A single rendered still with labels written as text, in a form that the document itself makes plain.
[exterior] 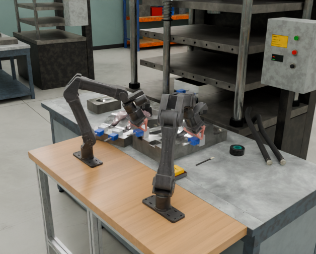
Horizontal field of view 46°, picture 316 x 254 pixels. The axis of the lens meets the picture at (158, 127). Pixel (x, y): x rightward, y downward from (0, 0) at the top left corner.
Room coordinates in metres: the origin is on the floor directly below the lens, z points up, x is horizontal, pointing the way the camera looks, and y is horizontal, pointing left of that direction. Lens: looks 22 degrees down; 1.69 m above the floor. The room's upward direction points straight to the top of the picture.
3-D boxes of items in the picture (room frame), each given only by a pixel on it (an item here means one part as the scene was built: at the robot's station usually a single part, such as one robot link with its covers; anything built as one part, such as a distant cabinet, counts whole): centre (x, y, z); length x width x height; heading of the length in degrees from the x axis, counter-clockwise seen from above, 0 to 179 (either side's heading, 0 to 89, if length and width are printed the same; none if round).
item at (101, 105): (2.55, 0.39, 0.84); 0.20 x 0.15 x 0.07; 129
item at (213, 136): (1.95, -0.13, 0.87); 0.50 x 0.26 x 0.14; 129
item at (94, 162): (1.75, 0.37, 0.84); 0.20 x 0.07 x 0.08; 41
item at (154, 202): (1.29, -0.02, 0.84); 0.20 x 0.07 x 0.08; 41
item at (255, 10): (3.00, -0.48, 1.52); 1.10 x 0.70 x 0.05; 39
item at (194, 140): (1.68, -0.17, 0.94); 0.13 x 0.05 x 0.05; 130
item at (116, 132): (1.91, 0.26, 0.86); 0.13 x 0.05 x 0.05; 147
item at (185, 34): (3.00, -0.47, 1.27); 1.10 x 0.74 x 0.05; 39
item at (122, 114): (2.16, 0.16, 0.90); 0.26 x 0.18 x 0.08; 147
